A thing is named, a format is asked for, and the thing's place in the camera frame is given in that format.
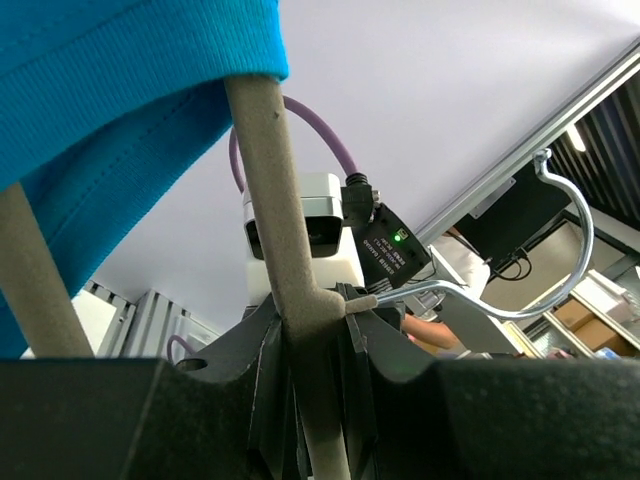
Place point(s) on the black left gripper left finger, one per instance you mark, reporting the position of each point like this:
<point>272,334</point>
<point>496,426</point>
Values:
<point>227,412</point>

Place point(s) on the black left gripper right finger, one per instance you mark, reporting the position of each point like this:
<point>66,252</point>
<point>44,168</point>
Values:
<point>408,415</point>

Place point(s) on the blue t shirt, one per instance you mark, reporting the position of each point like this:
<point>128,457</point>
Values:
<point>105,104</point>

